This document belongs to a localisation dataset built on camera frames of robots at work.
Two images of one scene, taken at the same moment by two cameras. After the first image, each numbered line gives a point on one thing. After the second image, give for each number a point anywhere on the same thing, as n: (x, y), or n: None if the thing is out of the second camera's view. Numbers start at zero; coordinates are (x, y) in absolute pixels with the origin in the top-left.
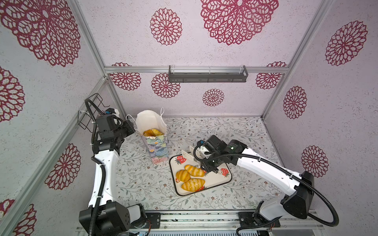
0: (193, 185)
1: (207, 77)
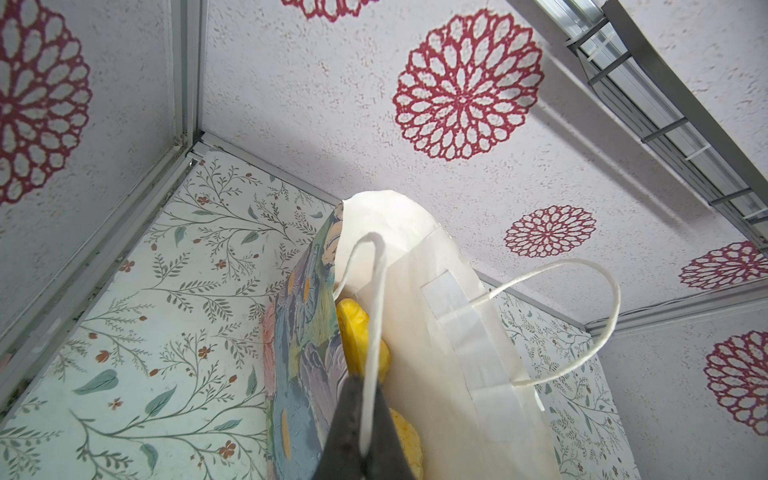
0: None
1: (665, 111)
